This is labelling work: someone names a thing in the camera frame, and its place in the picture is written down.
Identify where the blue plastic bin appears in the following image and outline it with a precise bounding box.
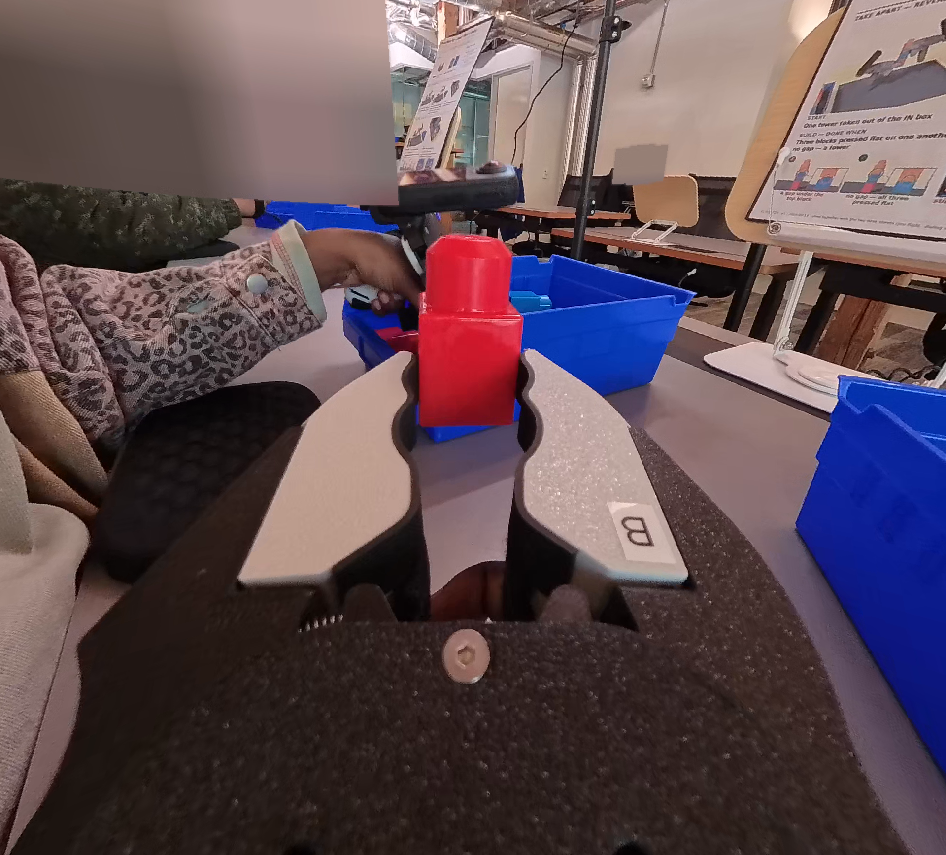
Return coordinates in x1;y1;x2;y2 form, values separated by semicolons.
262;199;404;233
795;375;946;776
342;252;697;444

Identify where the white poster stand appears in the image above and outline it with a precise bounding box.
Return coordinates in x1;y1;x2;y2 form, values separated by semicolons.
702;234;899;395

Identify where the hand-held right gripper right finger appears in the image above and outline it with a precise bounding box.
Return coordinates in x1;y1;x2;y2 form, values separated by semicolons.
504;349;691;623

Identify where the light wooden chair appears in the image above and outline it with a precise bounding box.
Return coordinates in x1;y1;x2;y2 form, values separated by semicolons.
633;173;701;233

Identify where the person's left forearm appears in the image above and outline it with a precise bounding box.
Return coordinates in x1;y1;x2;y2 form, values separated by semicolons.
0;219;328;453

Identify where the red toy block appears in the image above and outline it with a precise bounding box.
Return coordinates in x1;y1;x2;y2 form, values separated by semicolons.
416;233;526;429

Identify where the person's left hand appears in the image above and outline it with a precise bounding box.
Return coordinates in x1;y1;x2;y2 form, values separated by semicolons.
303;228;428;318

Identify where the black light stand pole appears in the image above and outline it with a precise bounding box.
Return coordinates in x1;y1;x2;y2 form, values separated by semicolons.
571;0;631;263

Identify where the instruction poster on wooden board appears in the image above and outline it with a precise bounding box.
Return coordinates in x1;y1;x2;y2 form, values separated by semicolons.
726;0;946;257
398;18;495;173

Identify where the wooden desk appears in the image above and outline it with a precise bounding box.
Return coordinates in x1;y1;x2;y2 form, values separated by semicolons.
550;225;803;277

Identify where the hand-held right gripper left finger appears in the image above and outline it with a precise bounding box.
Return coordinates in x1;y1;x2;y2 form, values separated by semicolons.
236;351;433;623

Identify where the black dimpled pad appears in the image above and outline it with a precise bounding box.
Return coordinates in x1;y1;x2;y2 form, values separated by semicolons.
95;380;324;584

